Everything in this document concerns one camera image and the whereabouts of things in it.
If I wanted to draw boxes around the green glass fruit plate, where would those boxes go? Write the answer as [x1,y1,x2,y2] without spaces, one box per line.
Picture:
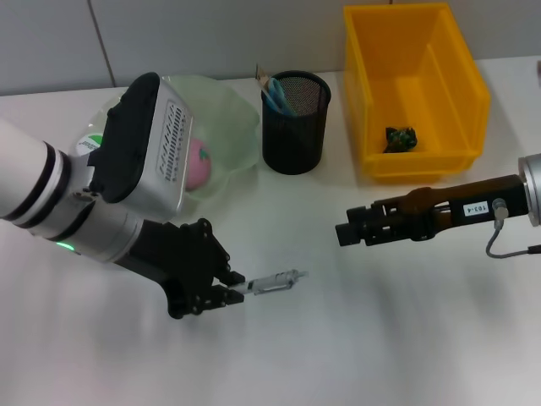
[86,74,261,217]

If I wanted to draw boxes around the grey pen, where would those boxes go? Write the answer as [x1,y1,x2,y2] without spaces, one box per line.
[230,269,309,298]

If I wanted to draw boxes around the transparent plastic ruler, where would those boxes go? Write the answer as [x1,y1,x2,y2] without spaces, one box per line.
[254,63,280,115]

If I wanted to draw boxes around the black mesh pen holder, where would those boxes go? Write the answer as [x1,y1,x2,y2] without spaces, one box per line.
[260,70,333,177]

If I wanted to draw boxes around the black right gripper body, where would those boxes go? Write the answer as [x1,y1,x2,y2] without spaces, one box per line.
[396,173,529,243]

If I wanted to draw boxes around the pink toy peach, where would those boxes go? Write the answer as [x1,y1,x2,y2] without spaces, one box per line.
[185,137,212,191]

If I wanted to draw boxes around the blue scissors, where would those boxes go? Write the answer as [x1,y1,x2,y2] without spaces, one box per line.
[260,77,299,118]

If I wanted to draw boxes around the clear water bottle green label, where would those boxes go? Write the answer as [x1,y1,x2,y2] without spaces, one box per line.
[74,133,105,156]

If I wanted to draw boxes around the yellow plastic bin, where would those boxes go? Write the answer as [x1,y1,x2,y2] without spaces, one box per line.
[342,3,492,185]

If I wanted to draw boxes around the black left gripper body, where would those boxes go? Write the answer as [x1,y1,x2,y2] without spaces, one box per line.
[116,217,232,321]

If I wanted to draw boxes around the green plastic wrapper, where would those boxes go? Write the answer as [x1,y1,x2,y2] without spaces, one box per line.
[384,125,419,153]

